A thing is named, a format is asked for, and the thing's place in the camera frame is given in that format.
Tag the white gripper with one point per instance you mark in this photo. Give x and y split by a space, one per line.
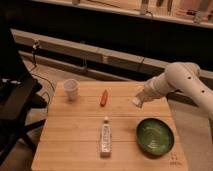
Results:
147 94

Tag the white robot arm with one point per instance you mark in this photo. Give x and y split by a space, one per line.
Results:
183 76

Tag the green ceramic bowl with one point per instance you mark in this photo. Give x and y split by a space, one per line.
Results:
154 137

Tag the orange carrot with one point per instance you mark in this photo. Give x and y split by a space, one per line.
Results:
104 98

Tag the clear plastic bottle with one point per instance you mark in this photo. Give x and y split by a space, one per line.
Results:
105 139

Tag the white plastic cup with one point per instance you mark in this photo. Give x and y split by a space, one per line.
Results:
70 86

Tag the black office chair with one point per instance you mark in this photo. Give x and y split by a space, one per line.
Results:
13 112

